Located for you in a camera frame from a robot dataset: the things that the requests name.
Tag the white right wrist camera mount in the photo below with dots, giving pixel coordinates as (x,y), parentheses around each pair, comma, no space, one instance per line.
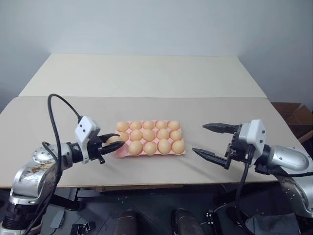
(254,132)

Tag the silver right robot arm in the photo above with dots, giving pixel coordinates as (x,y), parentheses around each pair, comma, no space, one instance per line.
(288,156)

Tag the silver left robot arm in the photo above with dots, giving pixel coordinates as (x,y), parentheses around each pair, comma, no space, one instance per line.
(36,166)

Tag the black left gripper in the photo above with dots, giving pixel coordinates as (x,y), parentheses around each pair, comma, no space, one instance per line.
(94,149)

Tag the dark rounded shape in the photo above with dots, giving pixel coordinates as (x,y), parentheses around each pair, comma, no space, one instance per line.
(129,224)
(185,222)

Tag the black metal bracket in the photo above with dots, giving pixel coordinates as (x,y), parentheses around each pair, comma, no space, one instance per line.
(211,217)

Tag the beige egg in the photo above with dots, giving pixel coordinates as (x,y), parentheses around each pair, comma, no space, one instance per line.
(163,133)
(148,135)
(164,146)
(161,124)
(135,147)
(136,134)
(148,124)
(149,148)
(176,135)
(177,146)
(174,125)
(122,126)
(123,136)
(111,141)
(135,125)

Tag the pink egg tray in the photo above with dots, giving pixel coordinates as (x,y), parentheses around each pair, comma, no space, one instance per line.
(123,153)

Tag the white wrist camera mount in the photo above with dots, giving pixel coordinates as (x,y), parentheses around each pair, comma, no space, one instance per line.
(85,128)
(254,132)

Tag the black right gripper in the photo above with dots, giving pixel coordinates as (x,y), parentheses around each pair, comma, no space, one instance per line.
(236,150)

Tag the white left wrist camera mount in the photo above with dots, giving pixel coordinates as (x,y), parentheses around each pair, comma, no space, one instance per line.
(85,128)

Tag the brown cardboard box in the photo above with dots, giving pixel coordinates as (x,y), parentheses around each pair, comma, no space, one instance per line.
(296,115)

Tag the grey cloth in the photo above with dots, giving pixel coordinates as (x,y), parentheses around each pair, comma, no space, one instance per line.
(271,224)

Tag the black table leg frame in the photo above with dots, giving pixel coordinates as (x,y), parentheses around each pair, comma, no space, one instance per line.
(69,202)

